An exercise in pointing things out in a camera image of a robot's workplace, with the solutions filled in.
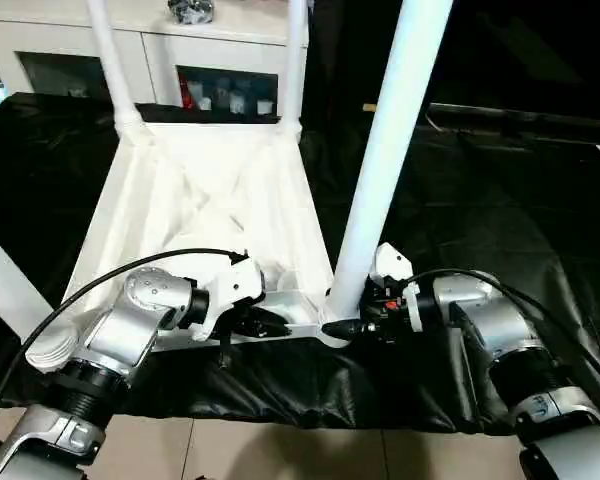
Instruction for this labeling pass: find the black mat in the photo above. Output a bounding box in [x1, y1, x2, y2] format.
[0, 92, 600, 437]

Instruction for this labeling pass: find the white plastic table top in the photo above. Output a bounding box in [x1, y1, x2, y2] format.
[24, 119, 367, 375]

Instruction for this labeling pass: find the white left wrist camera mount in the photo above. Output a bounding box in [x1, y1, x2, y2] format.
[192, 254, 267, 343]

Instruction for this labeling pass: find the white cabinet with glass doors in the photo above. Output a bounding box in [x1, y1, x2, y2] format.
[0, 0, 312, 120]

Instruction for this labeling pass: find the dark object on cabinet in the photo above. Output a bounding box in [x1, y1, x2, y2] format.
[167, 0, 215, 26]

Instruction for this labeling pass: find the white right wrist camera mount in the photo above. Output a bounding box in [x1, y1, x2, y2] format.
[368, 242, 425, 335]

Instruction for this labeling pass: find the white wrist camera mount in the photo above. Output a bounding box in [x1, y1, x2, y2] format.
[192, 254, 267, 343]
[368, 242, 425, 335]

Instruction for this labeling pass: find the white plastic table leg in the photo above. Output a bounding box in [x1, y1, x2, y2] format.
[0, 222, 82, 375]
[277, 0, 312, 140]
[84, 0, 147, 145]
[324, 0, 455, 325]

